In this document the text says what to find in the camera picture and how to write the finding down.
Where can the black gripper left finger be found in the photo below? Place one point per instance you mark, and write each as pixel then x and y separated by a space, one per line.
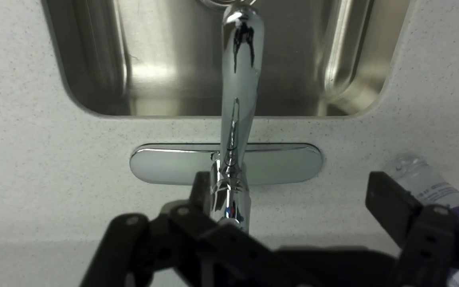
pixel 178 234

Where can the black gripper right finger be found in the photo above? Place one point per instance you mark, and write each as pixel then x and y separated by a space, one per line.
pixel 425 240

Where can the chrome single lever faucet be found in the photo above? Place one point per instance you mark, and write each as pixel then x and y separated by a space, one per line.
pixel 237 106

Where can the clear water bottle blue label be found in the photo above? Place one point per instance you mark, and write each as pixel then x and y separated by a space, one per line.
pixel 414 172

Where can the stainless steel sink basin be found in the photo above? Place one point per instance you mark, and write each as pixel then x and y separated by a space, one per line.
pixel 149 65

